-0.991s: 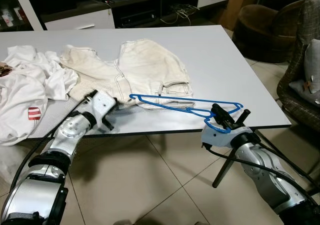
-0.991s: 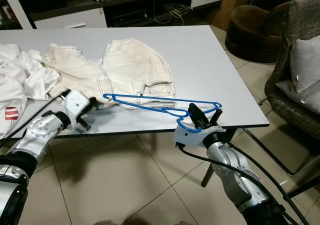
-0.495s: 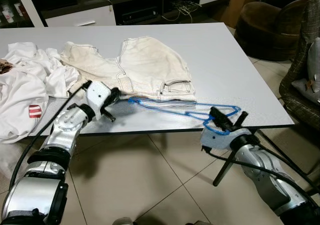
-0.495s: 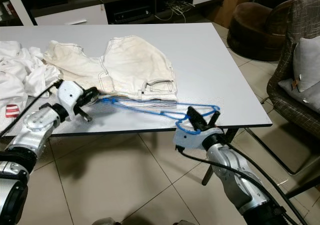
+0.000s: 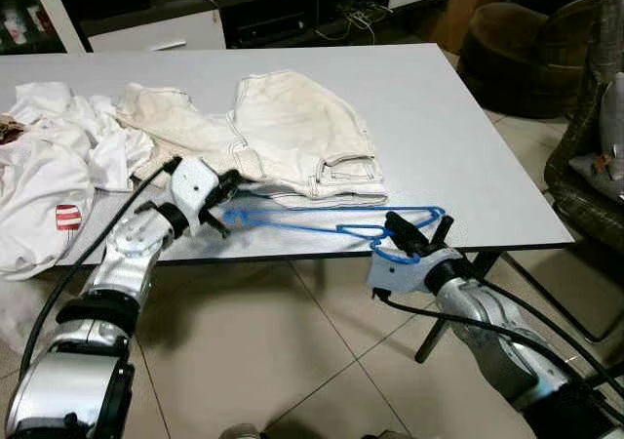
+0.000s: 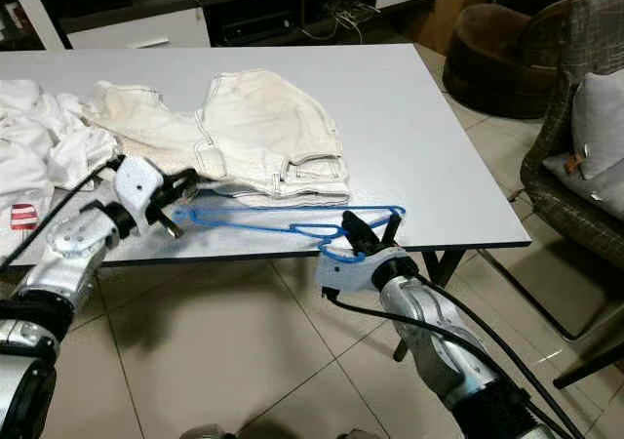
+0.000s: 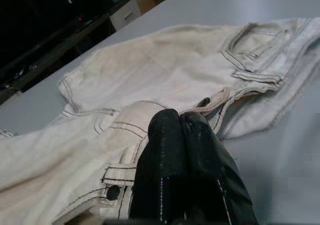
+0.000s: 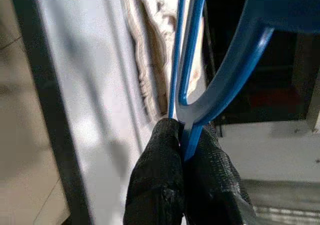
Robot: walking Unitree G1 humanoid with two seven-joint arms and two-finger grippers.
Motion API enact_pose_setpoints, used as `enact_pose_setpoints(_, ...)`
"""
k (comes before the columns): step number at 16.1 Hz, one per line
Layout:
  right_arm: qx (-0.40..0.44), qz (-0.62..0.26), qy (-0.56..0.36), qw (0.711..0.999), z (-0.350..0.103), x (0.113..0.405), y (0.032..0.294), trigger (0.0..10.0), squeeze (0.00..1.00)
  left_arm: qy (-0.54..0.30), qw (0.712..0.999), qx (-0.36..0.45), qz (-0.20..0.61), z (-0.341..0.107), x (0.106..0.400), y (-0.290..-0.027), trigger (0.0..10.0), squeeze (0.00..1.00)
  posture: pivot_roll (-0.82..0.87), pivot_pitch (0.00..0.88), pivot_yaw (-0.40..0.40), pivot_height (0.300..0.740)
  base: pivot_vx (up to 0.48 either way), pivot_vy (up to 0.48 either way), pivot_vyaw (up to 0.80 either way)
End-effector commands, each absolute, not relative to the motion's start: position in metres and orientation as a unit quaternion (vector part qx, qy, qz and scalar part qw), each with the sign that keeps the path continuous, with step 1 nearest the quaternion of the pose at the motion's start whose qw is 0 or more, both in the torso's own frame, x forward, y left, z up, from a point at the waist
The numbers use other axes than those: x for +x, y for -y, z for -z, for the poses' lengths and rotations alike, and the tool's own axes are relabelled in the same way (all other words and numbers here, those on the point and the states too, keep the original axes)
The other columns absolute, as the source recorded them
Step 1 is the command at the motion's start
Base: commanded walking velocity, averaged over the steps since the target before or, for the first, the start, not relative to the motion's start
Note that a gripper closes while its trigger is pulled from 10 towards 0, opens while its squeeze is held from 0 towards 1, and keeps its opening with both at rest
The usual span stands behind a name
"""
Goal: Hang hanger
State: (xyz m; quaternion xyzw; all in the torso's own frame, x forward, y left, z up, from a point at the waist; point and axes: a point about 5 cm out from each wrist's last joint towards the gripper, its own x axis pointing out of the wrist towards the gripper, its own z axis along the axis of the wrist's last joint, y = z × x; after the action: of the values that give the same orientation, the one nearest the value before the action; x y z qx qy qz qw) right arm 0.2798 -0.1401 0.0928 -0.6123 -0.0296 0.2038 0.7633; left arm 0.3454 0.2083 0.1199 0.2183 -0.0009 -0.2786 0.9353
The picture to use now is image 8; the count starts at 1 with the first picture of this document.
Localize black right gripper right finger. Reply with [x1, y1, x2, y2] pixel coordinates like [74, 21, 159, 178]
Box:
[183, 123, 258, 225]

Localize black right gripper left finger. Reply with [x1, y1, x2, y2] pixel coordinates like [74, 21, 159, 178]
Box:
[123, 117, 186, 225]

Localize blue plastic clothes hanger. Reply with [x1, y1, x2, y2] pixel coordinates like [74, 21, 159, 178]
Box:
[167, 0, 320, 165]

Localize cream denim jacket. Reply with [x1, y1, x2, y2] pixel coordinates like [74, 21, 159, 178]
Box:
[123, 0, 208, 122]

